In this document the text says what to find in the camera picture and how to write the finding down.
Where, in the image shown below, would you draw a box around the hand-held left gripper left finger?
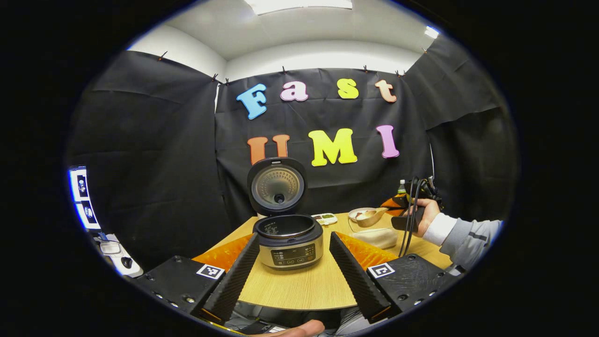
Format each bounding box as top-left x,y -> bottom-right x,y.
132,233 -> 261,324

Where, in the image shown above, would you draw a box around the wooden spoon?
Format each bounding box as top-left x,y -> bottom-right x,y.
356,207 -> 390,228

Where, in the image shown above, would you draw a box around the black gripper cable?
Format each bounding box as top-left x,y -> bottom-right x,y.
398,177 -> 423,257

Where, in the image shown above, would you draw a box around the person's grey trousers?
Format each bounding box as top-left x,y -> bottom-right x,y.
335,307 -> 375,336

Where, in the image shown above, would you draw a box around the computer monitor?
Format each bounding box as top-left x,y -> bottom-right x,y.
68,166 -> 102,231

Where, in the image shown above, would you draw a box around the dark grey rice cooker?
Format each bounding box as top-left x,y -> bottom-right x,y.
247,158 -> 324,271

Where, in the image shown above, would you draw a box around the ceiling light panel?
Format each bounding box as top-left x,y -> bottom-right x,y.
246,0 -> 353,15

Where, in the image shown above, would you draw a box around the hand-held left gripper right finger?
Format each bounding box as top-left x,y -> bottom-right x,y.
329,231 -> 461,324

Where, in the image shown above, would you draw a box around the black backdrop cloth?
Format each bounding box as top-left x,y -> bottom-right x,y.
66,35 -> 518,270

